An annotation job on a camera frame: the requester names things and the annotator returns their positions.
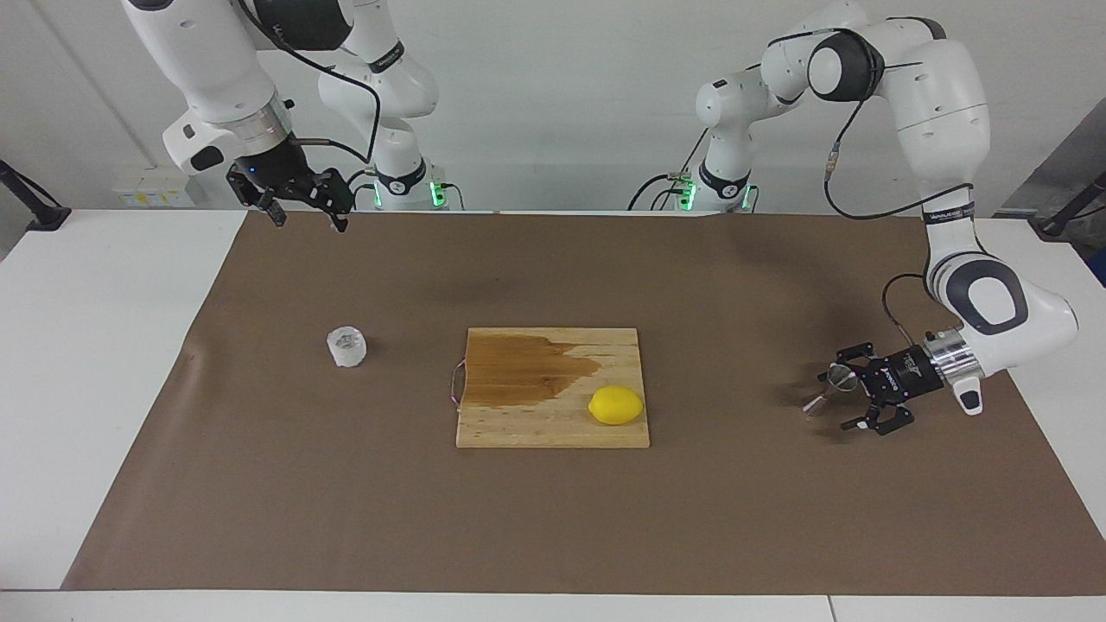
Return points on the brown paper table mat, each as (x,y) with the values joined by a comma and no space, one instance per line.
(346,484)

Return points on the clear plastic cup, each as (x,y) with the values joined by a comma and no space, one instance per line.
(346,347)

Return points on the yellow lemon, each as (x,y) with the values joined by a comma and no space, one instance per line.
(615,406)

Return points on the white wall socket strip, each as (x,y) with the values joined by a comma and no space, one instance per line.
(151,192)

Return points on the wooden cutting board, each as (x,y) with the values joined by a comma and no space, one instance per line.
(536,428)

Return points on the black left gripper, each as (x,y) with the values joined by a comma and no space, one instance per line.
(907,376)

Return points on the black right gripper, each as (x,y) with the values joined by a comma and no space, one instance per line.
(276,168)

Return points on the steel double jigger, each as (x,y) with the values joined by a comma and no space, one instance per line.
(836,376)

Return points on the black clamp stand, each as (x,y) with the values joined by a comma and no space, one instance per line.
(1052,229)
(47,216)

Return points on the blue object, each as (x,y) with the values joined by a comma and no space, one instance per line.
(1100,268)

